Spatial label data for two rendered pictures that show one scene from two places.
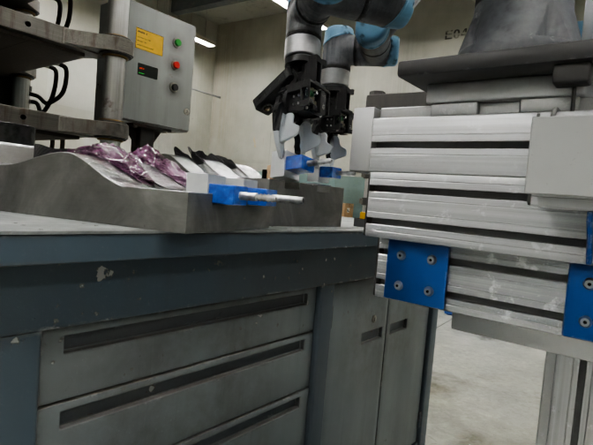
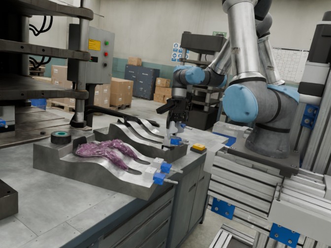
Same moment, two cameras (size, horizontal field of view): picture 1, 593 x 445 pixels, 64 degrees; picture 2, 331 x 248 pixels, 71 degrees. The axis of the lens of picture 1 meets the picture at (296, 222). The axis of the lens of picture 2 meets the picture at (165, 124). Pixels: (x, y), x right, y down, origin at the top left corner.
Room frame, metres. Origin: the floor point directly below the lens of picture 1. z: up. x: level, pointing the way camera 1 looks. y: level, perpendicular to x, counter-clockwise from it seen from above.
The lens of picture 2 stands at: (-0.12, 0.23, 1.28)
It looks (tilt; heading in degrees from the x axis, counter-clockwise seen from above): 14 degrees down; 351
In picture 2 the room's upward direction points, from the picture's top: 9 degrees clockwise
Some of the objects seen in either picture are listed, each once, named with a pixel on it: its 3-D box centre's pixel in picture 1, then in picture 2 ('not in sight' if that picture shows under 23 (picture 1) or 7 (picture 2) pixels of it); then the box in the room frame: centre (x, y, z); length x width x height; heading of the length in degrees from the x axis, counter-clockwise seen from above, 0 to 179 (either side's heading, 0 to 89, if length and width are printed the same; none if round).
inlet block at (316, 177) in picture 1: (334, 172); (182, 126); (1.25, -0.09, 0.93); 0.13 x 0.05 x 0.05; 52
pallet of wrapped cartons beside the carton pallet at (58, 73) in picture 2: not in sight; (81, 89); (5.32, 1.45, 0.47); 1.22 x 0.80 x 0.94; 60
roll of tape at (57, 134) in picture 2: (9, 134); (61, 137); (0.84, 0.52, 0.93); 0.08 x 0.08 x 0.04
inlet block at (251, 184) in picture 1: (266, 197); (168, 168); (0.79, 0.05, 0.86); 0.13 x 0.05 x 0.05; 69
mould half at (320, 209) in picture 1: (228, 188); (140, 136); (1.16, 0.17, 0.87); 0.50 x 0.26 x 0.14; 52
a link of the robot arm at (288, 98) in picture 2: not in sight; (276, 105); (0.62, -0.26, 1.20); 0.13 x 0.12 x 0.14; 109
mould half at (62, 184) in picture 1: (108, 184); (104, 159); (0.83, 0.33, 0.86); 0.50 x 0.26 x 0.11; 69
